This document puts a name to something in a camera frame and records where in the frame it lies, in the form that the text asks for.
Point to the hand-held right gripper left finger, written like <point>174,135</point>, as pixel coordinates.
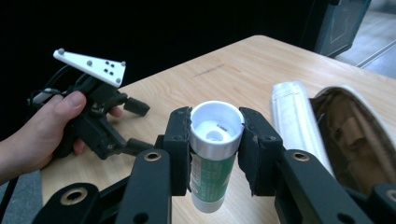
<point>149,186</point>

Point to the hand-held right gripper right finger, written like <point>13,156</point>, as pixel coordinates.
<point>299,186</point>

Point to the white pencil case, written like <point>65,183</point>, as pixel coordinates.
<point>292,124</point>

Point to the green and white glue stick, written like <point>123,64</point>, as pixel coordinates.
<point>214,146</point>

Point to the dark curtain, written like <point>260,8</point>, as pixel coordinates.
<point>155,25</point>

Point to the black cabinet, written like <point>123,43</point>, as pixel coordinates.
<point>342,25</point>

